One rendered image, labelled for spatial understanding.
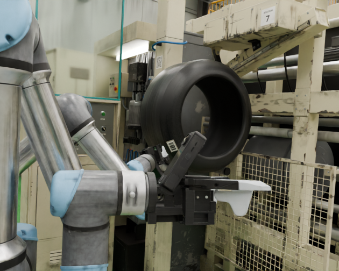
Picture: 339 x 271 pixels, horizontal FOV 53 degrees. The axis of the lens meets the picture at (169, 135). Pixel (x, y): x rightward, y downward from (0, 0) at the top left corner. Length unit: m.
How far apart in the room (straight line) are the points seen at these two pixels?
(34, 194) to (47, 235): 0.27
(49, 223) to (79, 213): 1.71
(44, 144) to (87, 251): 0.22
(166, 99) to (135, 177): 1.07
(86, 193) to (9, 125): 0.15
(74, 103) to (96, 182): 0.57
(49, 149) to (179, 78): 1.07
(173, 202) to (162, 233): 1.58
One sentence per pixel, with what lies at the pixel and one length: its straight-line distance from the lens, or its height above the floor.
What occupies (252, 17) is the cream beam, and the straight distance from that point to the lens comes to 1.90.
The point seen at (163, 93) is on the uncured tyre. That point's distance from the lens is 1.63.
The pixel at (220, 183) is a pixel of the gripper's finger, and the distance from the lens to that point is 0.56.
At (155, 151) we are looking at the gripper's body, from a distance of 1.36.
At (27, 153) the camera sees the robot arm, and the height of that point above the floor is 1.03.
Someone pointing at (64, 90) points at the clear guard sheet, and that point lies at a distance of 2.20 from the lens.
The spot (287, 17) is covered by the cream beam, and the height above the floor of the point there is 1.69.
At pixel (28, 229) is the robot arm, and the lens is 0.72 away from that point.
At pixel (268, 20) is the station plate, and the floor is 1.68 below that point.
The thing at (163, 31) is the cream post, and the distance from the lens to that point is 2.11.
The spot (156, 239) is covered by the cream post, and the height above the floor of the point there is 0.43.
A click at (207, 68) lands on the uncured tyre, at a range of 1.72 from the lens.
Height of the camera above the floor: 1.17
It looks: 3 degrees down
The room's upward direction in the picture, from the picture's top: 3 degrees clockwise
